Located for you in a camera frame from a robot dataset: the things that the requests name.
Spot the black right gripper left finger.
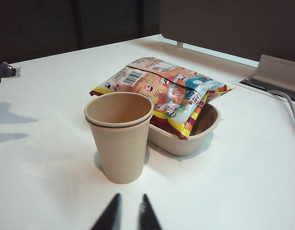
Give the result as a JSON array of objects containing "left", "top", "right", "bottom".
[{"left": 90, "top": 193, "right": 123, "bottom": 230}]

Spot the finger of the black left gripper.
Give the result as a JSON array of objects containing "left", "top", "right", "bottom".
[{"left": 0, "top": 58, "right": 22, "bottom": 84}]

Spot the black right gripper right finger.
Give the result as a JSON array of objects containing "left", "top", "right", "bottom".
[{"left": 137, "top": 193, "right": 164, "bottom": 230}]

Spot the orange yellow chips bag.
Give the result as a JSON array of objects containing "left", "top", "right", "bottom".
[{"left": 89, "top": 56, "right": 236, "bottom": 140}]

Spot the beige paper food box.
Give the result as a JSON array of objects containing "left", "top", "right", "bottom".
[{"left": 147, "top": 102, "right": 221, "bottom": 157}]

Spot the brown paper cup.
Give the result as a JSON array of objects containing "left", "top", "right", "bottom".
[
  {"left": 84, "top": 92, "right": 154, "bottom": 127},
  {"left": 86, "top": 115, "right": 153, "bottom": 185}
]

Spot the grey desk divider panel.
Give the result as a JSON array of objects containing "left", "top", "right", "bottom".
[{"left": 159, "top": 0, "right": 295, "bottom": 70}]

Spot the desk cable slot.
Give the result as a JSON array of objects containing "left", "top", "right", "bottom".
[{"left": 231, "top": 76, "right": 295, "bottom": 107}]

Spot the white cable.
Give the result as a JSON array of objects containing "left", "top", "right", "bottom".
[{"left": 267, "top": 90, "right": 295, "bottom": 140}]

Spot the white cable tray lid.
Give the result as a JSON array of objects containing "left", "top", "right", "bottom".
[{"left": 254, "top": 54, "right": 295, "bottom": 90}]

